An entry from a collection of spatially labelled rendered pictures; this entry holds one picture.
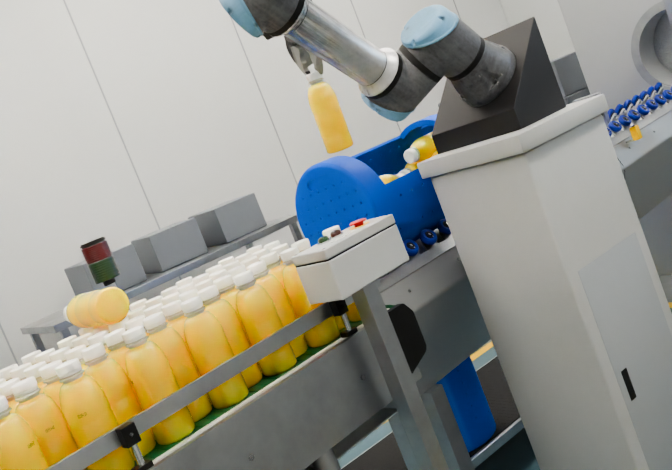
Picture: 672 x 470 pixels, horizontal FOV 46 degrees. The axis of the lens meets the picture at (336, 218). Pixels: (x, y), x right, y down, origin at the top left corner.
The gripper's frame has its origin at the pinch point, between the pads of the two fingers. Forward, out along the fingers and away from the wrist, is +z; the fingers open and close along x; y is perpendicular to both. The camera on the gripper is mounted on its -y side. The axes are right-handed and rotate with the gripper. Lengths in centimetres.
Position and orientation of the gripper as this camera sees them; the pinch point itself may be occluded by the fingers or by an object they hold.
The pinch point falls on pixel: (312, 72)
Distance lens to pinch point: 199.6
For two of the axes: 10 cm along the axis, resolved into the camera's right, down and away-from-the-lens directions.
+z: 3.6, 9.3, 1.1
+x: -6.4, 1.7, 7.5
